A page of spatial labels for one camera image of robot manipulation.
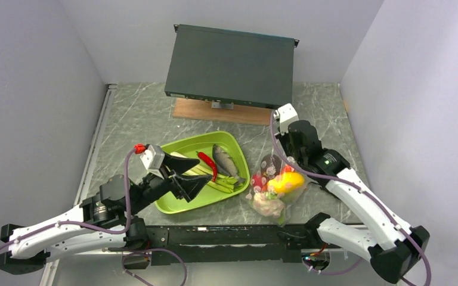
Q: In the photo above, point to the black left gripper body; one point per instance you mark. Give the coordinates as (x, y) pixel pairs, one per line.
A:
(154, 187)

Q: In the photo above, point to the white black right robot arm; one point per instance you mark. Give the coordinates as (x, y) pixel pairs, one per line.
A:
(391, 245)

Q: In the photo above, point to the green plastic tray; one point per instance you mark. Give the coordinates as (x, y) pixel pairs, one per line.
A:
(186, 148)

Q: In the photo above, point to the dark grey rack device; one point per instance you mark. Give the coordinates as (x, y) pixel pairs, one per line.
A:
(232, 67)

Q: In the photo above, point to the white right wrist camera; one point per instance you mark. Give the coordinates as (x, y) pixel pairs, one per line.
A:
(283, 117)

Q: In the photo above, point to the white cauliflower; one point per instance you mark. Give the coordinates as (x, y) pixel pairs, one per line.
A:
(267, 207)

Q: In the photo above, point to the grey toy fish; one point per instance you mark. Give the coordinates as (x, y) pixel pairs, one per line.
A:
(225, 162)

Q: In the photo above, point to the green celery stalks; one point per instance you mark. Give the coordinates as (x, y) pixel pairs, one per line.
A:
(223, 183)

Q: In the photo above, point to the wooden board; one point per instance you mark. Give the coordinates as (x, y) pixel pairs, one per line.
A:
(202, 110)

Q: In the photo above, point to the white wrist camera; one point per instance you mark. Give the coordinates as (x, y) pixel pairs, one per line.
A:
(283, 117)
(152, 157)

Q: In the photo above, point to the clear pink zip top bag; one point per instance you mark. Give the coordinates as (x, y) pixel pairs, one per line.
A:
(288, 199)

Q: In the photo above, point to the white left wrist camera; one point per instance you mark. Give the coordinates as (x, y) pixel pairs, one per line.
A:
(152, 157)

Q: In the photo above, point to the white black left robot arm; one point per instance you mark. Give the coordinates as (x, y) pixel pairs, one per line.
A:
(108, 219)

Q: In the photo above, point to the yellow bell pepper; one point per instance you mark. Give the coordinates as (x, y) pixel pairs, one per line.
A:
(285, 183)

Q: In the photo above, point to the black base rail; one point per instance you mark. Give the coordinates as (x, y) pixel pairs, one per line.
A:
(224, 243)

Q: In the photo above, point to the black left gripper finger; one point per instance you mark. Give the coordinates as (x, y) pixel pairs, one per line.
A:
(179, 164)
(187, 187)

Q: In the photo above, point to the orange red chili pepper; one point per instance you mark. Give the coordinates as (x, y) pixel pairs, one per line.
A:
(287, 168)

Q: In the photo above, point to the red tomato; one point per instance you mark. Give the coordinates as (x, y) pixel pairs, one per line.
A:
(258, 183)

